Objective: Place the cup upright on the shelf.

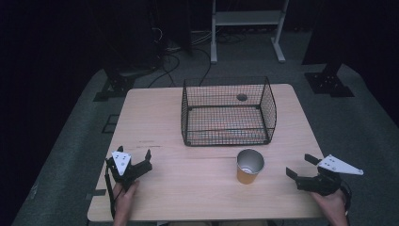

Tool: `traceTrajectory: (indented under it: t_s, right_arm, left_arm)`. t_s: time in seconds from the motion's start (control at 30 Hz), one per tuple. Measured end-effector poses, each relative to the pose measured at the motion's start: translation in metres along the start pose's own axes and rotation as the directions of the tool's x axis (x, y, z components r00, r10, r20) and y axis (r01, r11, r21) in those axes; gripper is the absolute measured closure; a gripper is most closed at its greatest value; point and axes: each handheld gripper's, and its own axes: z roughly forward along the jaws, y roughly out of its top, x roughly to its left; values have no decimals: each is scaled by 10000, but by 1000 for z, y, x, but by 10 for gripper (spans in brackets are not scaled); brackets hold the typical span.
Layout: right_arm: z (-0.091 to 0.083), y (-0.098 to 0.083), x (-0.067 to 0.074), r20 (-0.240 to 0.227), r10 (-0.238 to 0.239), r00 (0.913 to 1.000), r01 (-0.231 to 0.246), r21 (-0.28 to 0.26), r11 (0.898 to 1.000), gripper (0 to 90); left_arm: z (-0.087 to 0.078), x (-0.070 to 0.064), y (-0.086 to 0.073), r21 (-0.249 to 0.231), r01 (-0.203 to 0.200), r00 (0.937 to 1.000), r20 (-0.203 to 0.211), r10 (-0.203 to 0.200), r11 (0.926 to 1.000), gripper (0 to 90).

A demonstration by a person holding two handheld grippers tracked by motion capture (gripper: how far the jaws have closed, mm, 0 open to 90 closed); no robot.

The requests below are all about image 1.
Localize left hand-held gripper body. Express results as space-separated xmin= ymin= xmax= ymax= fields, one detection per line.
xmin=105 ymin=151 xmax=153 ymax=191

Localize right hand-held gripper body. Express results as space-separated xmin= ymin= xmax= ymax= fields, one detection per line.
xmin=295 ymin=153 xmax=365 ymax=197

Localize orange paper cup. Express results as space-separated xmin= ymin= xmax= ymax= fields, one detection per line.
xmin=235 ymin=148 xmax=265 ymax=186

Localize black wire basket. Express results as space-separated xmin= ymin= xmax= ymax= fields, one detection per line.
xmin=180 ymin=75 xmax=278 ymax=148

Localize person's right hand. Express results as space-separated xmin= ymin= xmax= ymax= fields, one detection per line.
xmin=310 ymin=187 xmax=348 ymax=221

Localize person's left hand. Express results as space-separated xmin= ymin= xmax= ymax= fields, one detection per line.
xmin=112 ymin=180 xmax=141 ymax=219

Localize black tape square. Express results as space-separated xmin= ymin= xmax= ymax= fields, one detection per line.
xmin=101 ymin=114 xmax=120 ymax=135

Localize grey tape strip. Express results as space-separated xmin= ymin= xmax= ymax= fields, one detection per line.
xmin=85 ymin=188 xmax=108 ymax=201

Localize black stand base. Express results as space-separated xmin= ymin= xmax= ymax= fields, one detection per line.
xmin=303 ymin=61 xmax=356 ymax=99
xmin=92 ymin=66 xmax=159 ymax=103

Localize white metal stand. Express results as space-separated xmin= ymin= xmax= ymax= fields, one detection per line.
xmin=210 ymin=0 xmax=290 ymax=65

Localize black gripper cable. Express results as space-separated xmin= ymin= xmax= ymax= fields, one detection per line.
xmin=104 ymin=166 xmax=118 ymax=220

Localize black floor cables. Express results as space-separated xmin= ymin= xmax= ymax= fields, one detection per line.
xmin=147 ymin=26 xmax=248 ymax=89

